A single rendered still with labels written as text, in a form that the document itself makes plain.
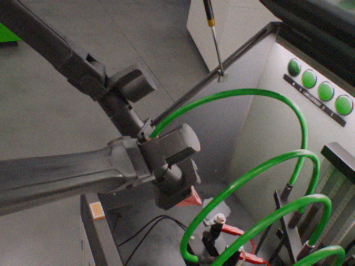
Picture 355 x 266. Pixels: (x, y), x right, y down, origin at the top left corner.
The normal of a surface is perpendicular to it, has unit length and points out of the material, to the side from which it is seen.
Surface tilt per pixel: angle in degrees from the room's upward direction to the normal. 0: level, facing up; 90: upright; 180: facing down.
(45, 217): 0
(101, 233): 0
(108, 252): 0
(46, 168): 46
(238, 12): 90
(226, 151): 90
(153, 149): 61
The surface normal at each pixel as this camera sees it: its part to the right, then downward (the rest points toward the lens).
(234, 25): 0.20, 0.62
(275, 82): -0.89, 0.15
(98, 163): 0.83, -0.47
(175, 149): -0.32, -0.04
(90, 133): 0.16, -0.79
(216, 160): 0.43, 0.60
